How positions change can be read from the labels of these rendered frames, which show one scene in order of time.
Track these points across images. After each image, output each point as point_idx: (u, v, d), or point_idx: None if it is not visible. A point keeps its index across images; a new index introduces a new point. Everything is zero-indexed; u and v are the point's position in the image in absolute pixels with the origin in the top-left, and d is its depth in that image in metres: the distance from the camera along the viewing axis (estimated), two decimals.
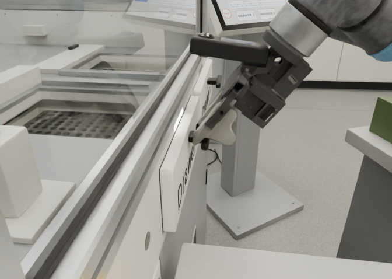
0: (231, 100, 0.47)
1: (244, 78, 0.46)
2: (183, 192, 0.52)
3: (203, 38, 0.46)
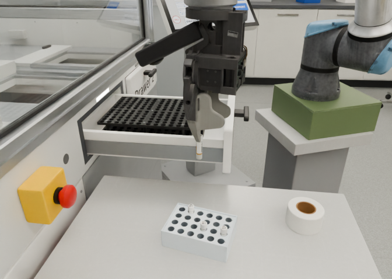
0: (188, 86, 0.47)
1: (188, 60, 0.46)
2: None
3: (143, 48, 0.50)
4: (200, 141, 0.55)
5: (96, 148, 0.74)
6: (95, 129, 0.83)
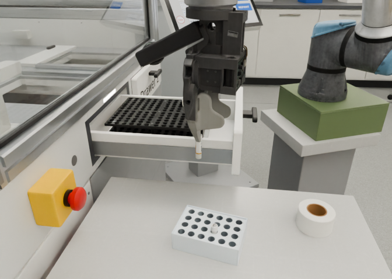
0: (188, 86, 0.47)
1: (188, 60, 0.46)
2: None
3: (143, 48, 0.50)
4: None
5: (104, 149, 0.74)
6: (102, 131, 0.82)
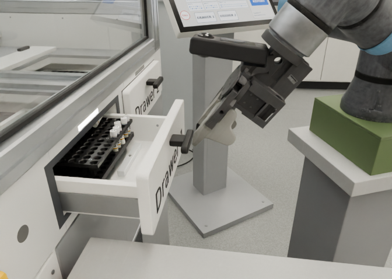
0: (231, 99, 0.47)
1: (244, 78, 0.46)
2: (163, 195, 0.53)
3: (203, 38, 0.46)
4: (101, 117, 0.65)
5: None
6: None
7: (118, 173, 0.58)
